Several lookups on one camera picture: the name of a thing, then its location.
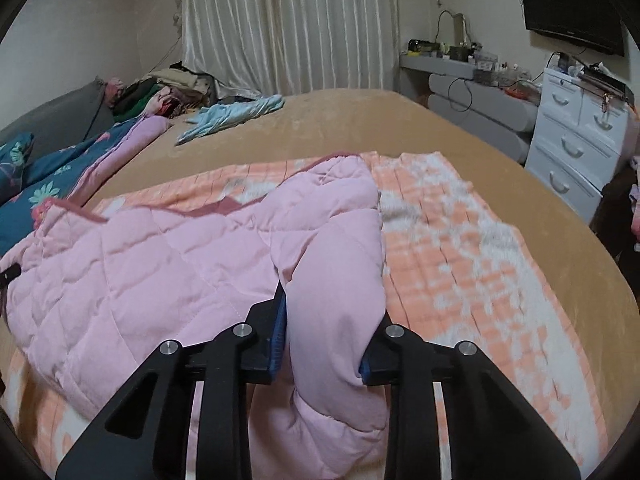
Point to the pink quilted jacket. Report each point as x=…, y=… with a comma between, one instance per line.
x=175, y=270

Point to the white pleated curtain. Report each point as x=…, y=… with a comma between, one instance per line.
x=300, y=25

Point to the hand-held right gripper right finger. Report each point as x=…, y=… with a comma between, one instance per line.
x=365, y=365

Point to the clutter of small desk items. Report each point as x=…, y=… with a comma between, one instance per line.
x=485, y=67

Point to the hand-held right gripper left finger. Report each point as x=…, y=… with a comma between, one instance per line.
x=277, y=330

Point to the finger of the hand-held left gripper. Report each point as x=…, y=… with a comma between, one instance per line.
x=10, y=273

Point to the grey padded headboard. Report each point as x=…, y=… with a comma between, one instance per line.
x=65, y=115

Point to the blue floral quilt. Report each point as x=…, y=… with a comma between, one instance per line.
x=50, y=175

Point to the light blue striped garment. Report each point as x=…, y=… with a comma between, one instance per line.
x=220, y=117

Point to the black flat television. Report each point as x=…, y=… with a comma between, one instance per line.
x=570, y=5

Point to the grey rounded desk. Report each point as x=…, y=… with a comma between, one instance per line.
x=480, y=105

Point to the bed with tan sheet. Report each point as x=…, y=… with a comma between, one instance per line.
x=350, y=120

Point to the orange white checked blanket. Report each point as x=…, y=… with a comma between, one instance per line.
x=475, y=270

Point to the pile of mixed clothes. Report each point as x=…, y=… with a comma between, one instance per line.
x=165, y=90

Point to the white drawer cabinet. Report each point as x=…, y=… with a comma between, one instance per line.
x=565, y=125

